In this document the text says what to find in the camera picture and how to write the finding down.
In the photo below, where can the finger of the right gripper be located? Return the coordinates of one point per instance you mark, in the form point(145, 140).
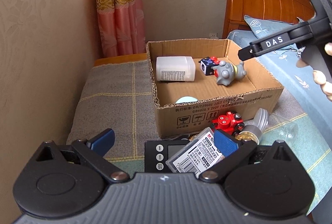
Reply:
point(295, 34)

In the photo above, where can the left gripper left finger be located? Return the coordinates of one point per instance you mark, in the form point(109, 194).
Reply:
point(92, 152)

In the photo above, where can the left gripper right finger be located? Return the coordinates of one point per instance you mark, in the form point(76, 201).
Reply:
point(236, 153)

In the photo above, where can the red toy train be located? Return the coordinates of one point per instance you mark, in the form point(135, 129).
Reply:
point(230, 122)

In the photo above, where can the clear plastic jar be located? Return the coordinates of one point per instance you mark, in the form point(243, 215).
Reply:
point(274, 127)

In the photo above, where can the black digital timer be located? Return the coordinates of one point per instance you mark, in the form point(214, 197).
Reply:
point(157, 152)

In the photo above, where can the grey rhino toy figure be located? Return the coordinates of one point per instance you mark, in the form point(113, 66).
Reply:
point(226, 72)

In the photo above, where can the white round lid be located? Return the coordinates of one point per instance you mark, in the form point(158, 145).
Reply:
point(186, 99)

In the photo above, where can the person's right hand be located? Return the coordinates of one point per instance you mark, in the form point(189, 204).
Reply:
point(318, 76)

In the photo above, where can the blue floral bed sheet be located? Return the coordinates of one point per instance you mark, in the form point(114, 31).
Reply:
point(299, 82)

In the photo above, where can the blue floral pillow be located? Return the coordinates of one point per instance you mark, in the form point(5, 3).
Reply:
point(262, 28)

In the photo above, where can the cardboard box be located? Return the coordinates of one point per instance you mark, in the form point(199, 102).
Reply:
point(259, 89)

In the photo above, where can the dark blue toy cube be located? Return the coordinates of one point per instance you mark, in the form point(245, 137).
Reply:
point(207, 63)

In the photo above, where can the wooden bench edge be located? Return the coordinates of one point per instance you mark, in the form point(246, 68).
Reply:
point(121, 59)

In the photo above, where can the white plastic bottle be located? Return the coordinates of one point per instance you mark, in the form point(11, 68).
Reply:
point(175, 69)

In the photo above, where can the pink curtain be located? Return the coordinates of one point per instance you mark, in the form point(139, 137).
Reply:
point(121, 25)

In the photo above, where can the white wall socket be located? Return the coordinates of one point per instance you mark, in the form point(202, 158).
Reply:
point(213, 36)

